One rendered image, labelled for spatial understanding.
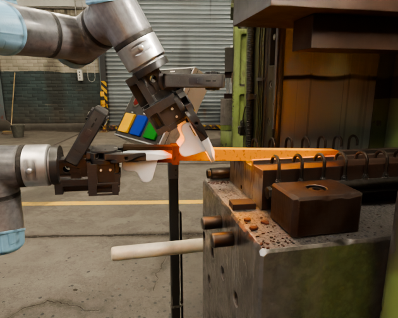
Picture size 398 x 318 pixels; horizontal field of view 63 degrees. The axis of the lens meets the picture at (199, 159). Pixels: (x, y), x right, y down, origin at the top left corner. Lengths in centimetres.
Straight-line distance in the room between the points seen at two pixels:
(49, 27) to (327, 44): 48
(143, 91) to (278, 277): 38
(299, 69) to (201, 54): 770
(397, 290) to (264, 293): 20
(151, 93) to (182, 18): 809
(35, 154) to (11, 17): 21
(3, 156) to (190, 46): 807
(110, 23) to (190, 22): 807
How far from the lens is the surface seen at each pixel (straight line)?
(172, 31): 862
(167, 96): 59
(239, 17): 74
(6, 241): 68
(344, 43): 71
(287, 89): 90
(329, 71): 96
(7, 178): 63
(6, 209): 66
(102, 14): 60
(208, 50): 859
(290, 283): 53
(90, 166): 60
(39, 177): 62
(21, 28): 58
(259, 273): 51
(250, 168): 67
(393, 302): 61
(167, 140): 101
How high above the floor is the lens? 114
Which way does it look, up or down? 13 degrees down
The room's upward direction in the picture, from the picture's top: straight up
